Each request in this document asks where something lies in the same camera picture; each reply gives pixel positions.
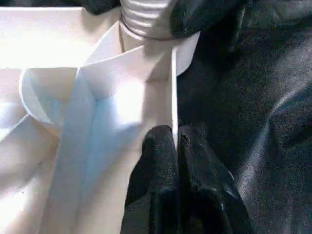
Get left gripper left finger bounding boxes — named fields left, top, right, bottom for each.
left=119, top=126, right=182, bottom=234

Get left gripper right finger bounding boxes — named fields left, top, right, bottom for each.
left=177, top=124, right=254, bottom=234

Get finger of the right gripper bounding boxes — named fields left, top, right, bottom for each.
left=80, top=0, right=122, bottom=15
left=168, top=0, right=247, bottom=39

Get white plastic table leg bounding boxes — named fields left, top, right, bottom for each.
left=118, top=0, right=180, bottom=40

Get white plastic table top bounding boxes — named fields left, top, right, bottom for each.
left=0, top=6, right=201, bottom=234

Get black plastic mat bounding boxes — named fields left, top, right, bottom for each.
left=0, top=0, right=312, bottom=234

